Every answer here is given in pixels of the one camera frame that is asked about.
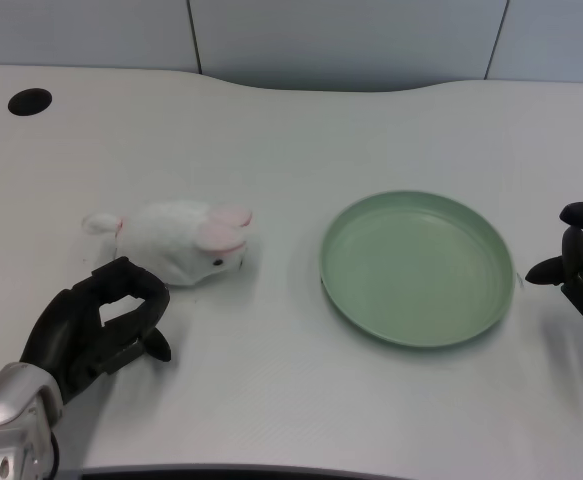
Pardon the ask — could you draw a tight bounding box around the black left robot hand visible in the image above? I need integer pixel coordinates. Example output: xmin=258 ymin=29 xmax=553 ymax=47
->
xmin=19 ymin=256 xmax=173 ymax=404

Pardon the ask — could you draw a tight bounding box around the white plush rabbit doll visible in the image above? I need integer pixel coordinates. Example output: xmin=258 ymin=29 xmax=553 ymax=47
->
xmin=81 ymin=200 xmax=254 ymax=288

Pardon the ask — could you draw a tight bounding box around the green round plate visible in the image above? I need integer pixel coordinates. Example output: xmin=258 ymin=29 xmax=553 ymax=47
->
xmin=319 ymin=189 xmax=516 ymax=349

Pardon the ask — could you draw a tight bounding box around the black round cable grommet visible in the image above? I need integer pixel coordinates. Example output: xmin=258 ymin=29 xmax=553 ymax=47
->
xmin=7 ymin=88 xmax=53 ymax=118

